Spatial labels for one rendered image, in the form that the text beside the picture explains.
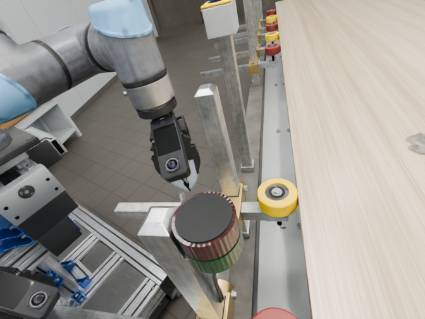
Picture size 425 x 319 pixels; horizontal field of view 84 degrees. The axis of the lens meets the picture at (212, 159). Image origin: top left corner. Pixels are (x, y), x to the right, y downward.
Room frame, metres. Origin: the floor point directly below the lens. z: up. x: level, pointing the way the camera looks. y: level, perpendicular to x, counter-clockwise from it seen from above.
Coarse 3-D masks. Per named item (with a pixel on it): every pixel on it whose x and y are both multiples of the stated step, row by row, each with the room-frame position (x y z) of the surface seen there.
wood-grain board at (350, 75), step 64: (320, 0) 2.03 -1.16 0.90; (384, 0) 1.49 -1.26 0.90; (320, 64) 0.87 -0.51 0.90; (384, 64) 0.72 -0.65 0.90; (320, 128) 0.48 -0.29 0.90; (384, 128) 0.41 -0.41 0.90; (320, 192) 0.29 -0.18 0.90; (384, 192) 0.25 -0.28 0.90; (320, 256) 0.17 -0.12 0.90; (384, 256) 0.14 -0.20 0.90
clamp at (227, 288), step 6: (222, 282) 0.19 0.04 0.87; (228, 282) 0.19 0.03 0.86; (222, 288) 0.18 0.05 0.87; (228, 288) 0.18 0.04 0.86; (228, 294) 0.17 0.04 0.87; (234, 294) 0.17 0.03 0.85; (228, 300) 0.16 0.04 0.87; (228, 306) 0.15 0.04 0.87; (234, 306) 0.16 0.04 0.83; (228, 312) 0.14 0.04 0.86; (198, 318) 0.15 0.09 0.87; (222, 318) 0.14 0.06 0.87; (228, 318) 0.14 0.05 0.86
